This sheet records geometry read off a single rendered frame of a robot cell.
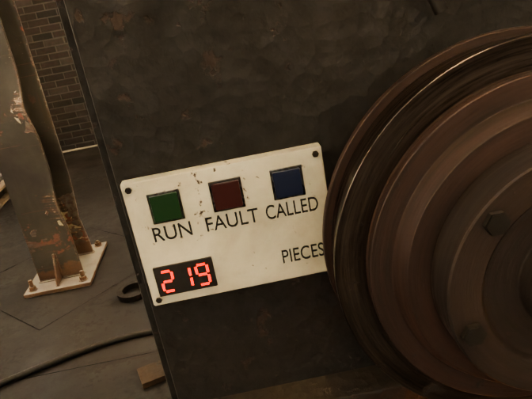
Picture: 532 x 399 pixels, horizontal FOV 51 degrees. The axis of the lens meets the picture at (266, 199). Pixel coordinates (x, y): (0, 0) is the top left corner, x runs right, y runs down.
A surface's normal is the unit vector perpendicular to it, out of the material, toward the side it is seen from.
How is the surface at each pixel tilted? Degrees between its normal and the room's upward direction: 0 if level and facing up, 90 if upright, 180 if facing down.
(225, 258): 90
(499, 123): 32
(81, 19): 90
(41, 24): 90
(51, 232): 90
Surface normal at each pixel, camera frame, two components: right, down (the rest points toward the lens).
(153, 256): 0.10, 0.34
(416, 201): -0.78, -0.14
